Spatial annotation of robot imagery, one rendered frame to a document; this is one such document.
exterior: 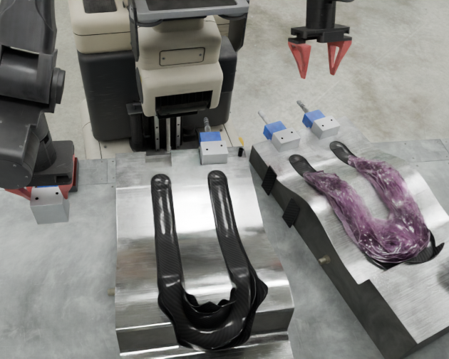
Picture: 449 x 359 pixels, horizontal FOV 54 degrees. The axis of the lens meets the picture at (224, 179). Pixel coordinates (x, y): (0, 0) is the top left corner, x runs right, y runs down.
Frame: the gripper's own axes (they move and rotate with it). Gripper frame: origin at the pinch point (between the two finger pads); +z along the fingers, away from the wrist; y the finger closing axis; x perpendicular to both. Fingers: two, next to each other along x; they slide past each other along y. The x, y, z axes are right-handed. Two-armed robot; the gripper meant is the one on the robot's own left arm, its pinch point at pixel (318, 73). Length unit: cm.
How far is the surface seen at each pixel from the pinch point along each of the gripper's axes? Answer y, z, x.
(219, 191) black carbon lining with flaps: -26.2, 17.5, -11.1
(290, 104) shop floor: 55, 49, 128
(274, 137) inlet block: -9.9, 13.0, 0.0
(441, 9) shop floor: 208, 18, 197
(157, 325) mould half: -43, 23, -35
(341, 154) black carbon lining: 4.5, 17.9, -4.3
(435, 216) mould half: 13.8, 24.8, -24.2
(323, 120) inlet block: 2.8, 11.5, 1.7
